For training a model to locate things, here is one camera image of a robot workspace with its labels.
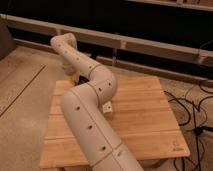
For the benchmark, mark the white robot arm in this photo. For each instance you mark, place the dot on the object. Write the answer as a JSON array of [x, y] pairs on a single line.
[[103, 148]]

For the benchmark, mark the small white block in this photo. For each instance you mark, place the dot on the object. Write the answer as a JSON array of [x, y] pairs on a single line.
[[107, 109]]

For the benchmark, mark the wooden board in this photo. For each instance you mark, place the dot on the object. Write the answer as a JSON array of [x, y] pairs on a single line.
[[141, 116]]

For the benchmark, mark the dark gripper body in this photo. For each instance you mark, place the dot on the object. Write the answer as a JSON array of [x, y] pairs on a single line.
[[82, 79]]

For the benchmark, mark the grey shelf rail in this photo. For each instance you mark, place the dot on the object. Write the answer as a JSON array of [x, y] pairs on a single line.
[[137, 45]]

